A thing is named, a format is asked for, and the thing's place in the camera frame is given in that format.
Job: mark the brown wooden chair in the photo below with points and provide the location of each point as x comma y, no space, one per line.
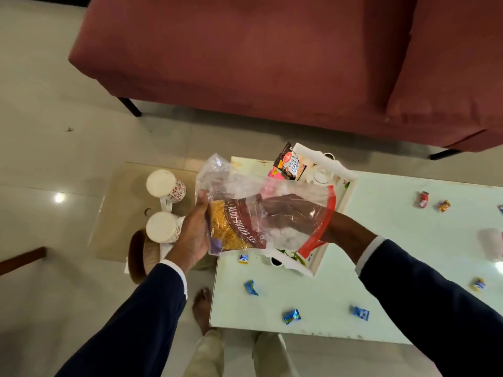
23,261

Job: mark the brown wooden napkin holder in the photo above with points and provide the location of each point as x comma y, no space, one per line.
137,259

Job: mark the red yellow snack packet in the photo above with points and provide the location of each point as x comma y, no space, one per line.
232,227

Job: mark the beige plastic stool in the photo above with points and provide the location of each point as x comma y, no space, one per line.
118,215

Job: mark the white printed tray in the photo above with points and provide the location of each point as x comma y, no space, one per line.
314,151

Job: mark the person's right hand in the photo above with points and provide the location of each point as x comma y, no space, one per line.
291,215

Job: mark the salted peanuts packet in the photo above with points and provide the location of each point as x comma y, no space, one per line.
290,162

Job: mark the person's left hand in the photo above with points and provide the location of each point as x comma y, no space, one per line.
192,235

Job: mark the person's left forearm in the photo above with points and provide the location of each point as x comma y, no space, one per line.
129,329

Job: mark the person's right forearm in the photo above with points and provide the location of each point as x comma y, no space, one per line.
432,306

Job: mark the person's left leg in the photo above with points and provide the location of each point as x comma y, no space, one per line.
204,310

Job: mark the clear container pink lid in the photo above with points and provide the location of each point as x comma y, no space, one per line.
491,243

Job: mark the red fabric sofa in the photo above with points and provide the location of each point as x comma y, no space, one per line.
235,54

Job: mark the white floral mug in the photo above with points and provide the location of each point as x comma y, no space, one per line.
163,227
167,186

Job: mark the yellow blue candy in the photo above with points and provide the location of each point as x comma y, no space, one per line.
478,284
243,258

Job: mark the red candy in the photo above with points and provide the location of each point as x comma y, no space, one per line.
423,199

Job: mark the person's leg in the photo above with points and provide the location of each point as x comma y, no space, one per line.
271,357
204,310

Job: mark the orange gold candy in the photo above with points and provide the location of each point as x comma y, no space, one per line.
444,206

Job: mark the person's right leg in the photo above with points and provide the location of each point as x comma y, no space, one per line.
271,357

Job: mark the clear zip bag red zipper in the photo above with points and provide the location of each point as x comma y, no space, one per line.
235,180

